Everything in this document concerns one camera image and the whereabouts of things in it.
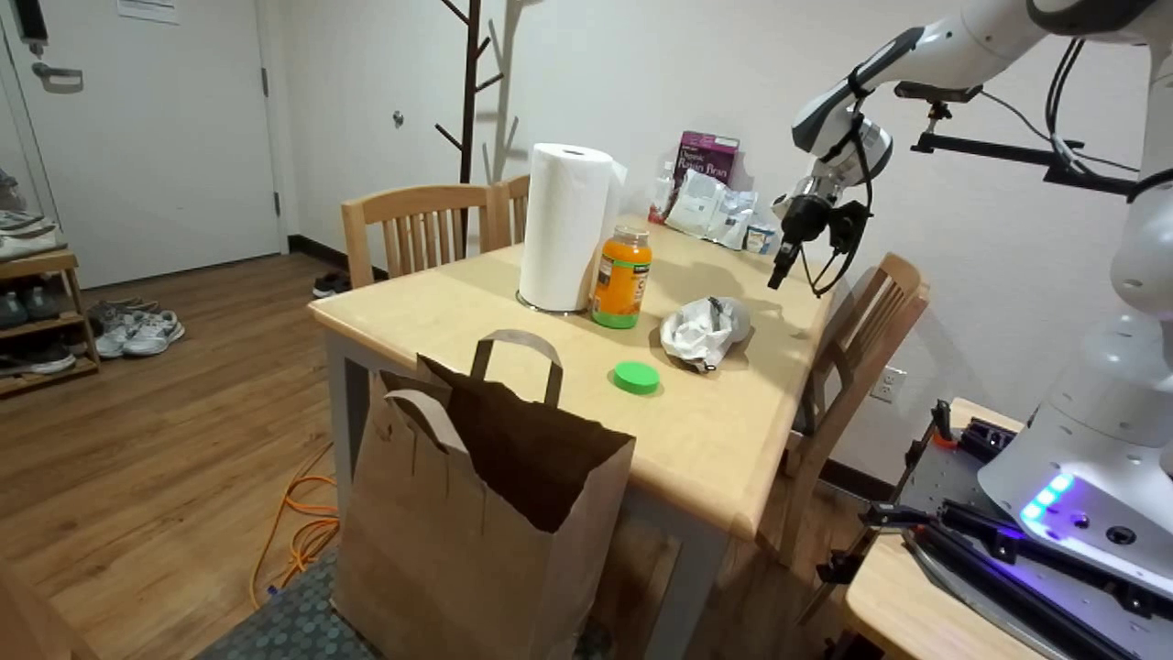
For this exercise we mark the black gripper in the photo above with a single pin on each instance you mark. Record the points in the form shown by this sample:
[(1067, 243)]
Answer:
[(828, 221)]

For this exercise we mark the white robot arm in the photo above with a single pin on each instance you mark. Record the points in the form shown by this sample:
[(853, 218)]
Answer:
[(1100, 405)]

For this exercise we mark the brown paper bag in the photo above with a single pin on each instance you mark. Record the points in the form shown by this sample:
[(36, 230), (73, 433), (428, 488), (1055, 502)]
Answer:
[(451, 552)]

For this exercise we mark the light wooden chair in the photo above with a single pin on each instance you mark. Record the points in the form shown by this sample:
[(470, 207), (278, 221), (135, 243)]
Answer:
[(506, 207), (874, 316), (415, 204)]

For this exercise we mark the white plastic bags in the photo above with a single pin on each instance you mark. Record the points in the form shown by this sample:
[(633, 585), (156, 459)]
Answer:
[(716, 213)]

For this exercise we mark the purple package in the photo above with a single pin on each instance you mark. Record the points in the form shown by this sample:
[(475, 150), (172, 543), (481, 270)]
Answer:
[(709, 155)]

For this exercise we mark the orange juice jar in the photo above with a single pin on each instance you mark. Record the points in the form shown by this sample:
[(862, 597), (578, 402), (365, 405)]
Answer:
[(621, 282)]

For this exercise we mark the green round lid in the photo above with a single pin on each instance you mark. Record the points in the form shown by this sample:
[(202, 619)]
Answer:
[(635, 375)]

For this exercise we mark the white paper towel roll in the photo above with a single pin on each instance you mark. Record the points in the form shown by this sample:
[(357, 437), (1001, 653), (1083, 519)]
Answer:
[(564, 233)]

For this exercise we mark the grey mounting plate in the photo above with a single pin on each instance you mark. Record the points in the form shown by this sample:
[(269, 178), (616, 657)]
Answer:
[(967, 482)]

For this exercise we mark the small wooden robot table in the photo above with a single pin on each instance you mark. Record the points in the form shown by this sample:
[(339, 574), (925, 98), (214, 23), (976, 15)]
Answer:
[(905, 611)]

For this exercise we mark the dark coat rack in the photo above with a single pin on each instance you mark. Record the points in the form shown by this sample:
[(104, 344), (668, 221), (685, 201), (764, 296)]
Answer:
[(470, 98)]

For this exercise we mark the black metal bar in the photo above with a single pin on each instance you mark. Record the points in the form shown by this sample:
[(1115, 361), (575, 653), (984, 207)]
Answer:
[(1001, 601)]

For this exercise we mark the grey patterned rug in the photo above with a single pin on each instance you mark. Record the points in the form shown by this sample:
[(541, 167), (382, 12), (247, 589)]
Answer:
[(294, 624)]

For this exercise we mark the white sneaker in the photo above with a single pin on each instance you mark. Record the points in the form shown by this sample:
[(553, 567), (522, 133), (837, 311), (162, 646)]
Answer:
[(158, 332), (114, 322)]

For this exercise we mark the white door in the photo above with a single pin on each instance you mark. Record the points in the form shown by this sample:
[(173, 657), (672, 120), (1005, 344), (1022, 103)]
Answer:
[(158, 150)]

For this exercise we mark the paper sign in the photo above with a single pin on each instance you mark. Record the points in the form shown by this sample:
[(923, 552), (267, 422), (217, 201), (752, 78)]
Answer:
[(148, 8)]

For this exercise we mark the wooden shoe rack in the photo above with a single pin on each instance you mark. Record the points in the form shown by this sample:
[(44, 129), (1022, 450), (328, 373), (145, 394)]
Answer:
[(66, 322)]

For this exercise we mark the dark shoe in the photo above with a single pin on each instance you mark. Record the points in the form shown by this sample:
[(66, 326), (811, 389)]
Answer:
[(32, 306)]

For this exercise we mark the white sneakers on rack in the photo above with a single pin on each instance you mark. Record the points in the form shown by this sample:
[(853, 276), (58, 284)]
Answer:
[(24, 221)]

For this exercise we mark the black door lock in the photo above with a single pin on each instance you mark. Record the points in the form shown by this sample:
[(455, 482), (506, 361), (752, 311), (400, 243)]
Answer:
[(32, 23)]

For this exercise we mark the white wall outlet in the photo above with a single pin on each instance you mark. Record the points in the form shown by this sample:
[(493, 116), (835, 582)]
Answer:
[(891, 386)]

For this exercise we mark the black camera stand rod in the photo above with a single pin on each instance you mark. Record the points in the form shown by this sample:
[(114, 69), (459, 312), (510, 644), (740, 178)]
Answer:
[(1001, 153)]

